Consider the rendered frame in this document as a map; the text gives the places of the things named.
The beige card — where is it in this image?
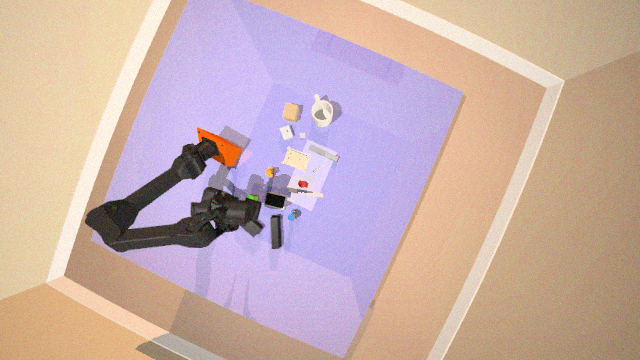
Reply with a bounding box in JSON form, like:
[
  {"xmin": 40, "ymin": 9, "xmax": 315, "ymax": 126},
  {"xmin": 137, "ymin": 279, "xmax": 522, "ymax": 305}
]
[{"xmin": 282, "ymin": 146, "xmax": 312, "ymax": 172}]

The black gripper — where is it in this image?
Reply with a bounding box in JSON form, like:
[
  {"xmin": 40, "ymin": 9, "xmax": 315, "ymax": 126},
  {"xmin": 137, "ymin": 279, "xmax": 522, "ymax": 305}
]
[{"xmin": 201, "ymin": 187, "xmax": 262, "ymax": 222}]

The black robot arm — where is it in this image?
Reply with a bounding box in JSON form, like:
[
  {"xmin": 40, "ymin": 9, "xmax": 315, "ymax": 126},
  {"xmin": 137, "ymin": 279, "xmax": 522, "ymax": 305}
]
[{"xmin": 85, "ymin": 136, "xmax": 255, "ymax": 252}]

